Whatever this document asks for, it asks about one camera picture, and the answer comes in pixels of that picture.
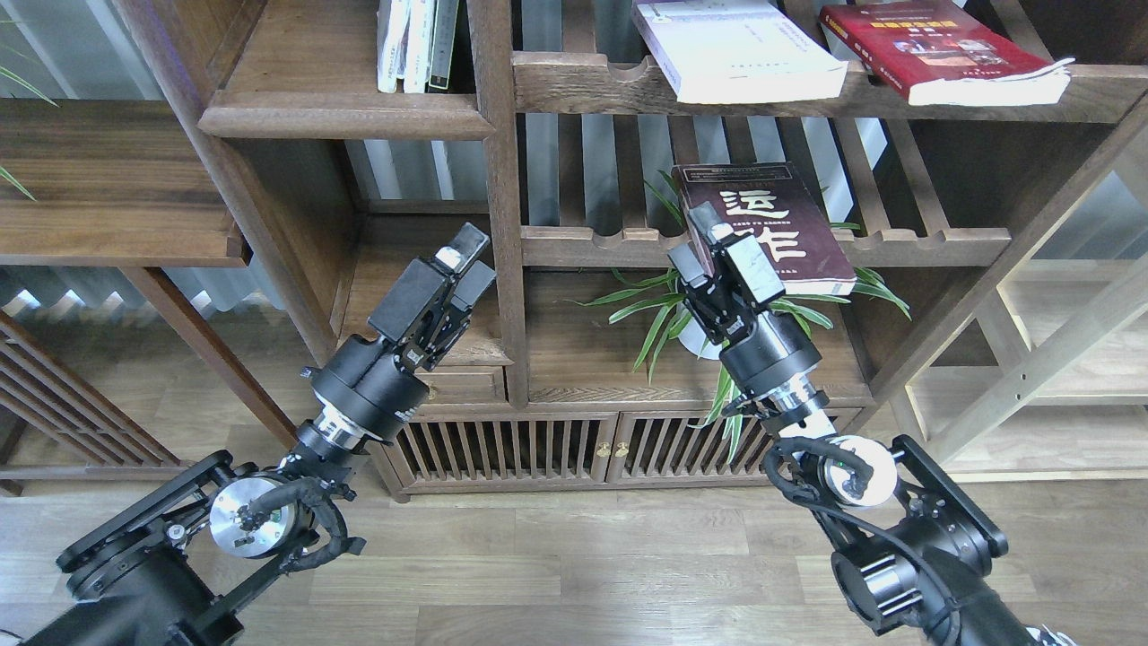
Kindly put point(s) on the slatted wooden rack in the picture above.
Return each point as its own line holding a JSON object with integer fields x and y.
{"x": 50, "y": 398}

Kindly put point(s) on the red paperback book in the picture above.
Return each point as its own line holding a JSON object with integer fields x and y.
{"x": 933, "y": 53}

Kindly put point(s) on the white paperback book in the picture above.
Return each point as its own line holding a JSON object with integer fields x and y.
{"x": 736, "y": 53}

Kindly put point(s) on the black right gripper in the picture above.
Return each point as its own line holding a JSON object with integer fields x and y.
{"x": 767, "y": 355}

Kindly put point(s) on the dark wooden side shelf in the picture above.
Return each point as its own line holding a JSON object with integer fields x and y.
{"x": 117, "y": 184}

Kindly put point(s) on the light wooden shelf frame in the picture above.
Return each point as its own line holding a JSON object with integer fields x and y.
{"x": 1062, "y": 392}

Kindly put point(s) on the white upright book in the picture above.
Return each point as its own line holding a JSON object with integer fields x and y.
{"x": 393, "y": 18}
{"x": 419, "y": 43}

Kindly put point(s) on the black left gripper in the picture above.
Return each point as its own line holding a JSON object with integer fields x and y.
{"x": 369, "y": 390}

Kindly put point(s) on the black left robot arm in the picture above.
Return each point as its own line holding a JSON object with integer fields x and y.
{"x": 177, "y": 567}

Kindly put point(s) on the dark green upright book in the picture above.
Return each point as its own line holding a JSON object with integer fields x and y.
{"x": 442, "y": 46}

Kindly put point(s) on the white upright book middle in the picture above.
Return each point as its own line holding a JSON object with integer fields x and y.
{"x": 419, "y": 43}

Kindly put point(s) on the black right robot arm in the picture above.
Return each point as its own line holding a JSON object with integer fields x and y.
{"x": 911, "y": 547}

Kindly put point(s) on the white upright book left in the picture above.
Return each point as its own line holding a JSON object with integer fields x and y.
{"x": 393, "y": 18}

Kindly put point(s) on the dark wooden bookshelf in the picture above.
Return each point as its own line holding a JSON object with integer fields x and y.
{"x": 336, "y": 186}

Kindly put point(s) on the maroon book white characters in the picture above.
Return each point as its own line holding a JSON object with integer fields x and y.
{"x": 771, "y": 202}

